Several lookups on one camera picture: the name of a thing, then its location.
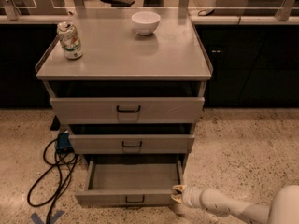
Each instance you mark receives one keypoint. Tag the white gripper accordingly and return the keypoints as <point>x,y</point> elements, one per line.
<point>191,196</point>

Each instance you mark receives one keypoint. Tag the grey bottom drawer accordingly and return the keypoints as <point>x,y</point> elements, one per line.
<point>128,181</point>

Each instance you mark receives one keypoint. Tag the grey drawer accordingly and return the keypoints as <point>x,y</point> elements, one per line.
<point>127,110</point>
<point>128,181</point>
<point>132,143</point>

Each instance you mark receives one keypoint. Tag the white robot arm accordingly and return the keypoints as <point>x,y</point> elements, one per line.
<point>284,208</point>

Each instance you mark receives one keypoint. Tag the grey middle drawer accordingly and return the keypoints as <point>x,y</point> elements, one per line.
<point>132,143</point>

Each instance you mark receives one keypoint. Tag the grey drawer cabinet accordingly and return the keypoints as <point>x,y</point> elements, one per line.
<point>119,62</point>

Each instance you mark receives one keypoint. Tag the grey top drawer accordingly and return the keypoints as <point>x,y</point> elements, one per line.
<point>127,110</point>

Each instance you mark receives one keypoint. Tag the blue power box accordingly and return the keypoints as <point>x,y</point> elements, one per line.
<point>63,143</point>

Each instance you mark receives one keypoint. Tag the white bowl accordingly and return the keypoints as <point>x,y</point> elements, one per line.
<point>145,22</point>

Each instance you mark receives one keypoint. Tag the crushed drink can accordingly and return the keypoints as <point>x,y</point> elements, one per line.
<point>69,40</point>

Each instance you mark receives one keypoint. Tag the black chair armrest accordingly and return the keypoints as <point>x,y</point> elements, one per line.
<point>119,3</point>

